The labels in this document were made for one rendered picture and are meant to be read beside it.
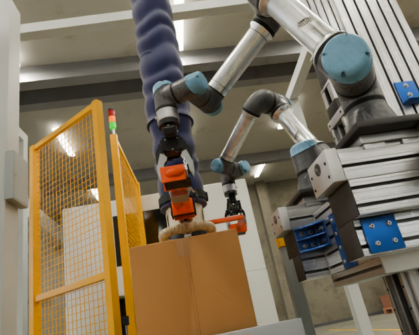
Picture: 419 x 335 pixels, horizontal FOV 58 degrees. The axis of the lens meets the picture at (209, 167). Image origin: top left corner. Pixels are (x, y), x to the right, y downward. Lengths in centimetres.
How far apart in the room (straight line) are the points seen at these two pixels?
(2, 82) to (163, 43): 115
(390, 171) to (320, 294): 1153
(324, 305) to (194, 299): 1122
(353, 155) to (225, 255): 61
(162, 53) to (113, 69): 409
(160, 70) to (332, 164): 123
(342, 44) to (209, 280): 86
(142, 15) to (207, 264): 144
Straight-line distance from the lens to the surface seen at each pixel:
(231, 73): 136
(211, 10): 370
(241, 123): 186
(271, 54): 642
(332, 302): 1261
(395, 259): 113
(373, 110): 112
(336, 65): 104
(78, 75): 615
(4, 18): 312
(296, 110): 499
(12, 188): 236
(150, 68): 202
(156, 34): 214
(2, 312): 225
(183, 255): 139
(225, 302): 137
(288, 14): 120
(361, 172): 101
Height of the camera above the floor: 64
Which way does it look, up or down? 22 degrees up
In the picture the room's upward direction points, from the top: 11 degrees counter-clockwise
